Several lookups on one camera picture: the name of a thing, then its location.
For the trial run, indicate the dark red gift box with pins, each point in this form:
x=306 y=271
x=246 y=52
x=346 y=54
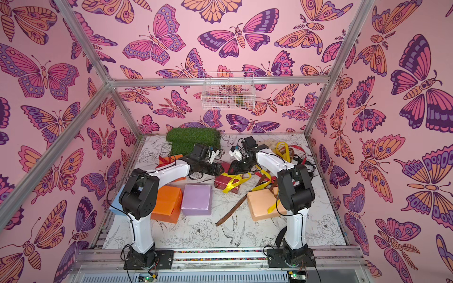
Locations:
x=221 y=182

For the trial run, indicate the black printed ribbon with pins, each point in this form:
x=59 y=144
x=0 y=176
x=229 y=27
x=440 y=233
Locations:
x=308 y=166

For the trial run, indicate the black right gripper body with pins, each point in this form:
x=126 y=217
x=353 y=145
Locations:
x=236 y=166

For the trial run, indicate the aluminium front rail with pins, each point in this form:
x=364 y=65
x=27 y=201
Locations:
x=327 y=264

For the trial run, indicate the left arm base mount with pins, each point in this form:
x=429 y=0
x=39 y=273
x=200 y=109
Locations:
x=152 y=259

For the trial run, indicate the large orange gift box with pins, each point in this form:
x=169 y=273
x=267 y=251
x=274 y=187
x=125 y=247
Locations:
x=168 y=205

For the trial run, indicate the peach gift box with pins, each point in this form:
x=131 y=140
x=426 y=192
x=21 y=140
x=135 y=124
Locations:
x=264 y=204

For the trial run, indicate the brown ribbon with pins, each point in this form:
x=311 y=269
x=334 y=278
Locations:
x=240 y=205

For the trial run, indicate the white wire basket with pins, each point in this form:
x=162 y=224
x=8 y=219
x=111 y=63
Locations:
x=228 y=90

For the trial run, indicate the aluminium frame post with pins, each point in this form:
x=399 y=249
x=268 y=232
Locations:
x=355 y=28

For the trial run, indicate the light blue gift box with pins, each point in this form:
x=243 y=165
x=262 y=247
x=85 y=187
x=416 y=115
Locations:
x=115 y=206

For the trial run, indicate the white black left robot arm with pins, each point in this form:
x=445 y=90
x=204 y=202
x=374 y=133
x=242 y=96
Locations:
x=140 y=193

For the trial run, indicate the lilac gift box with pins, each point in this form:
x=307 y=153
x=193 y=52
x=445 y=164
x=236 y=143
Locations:
x=197 y=200

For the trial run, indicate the green artificial grass mat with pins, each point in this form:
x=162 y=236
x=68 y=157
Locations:
x=183 y=140

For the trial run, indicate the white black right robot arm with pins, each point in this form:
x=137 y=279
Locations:
x=295 y=190

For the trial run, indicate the small orange gift box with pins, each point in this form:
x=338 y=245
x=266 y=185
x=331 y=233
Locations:
x=174 y=170

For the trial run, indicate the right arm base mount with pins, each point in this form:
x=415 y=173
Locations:
x=288 y=258

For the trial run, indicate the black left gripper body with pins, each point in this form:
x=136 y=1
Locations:
x=206 y=168

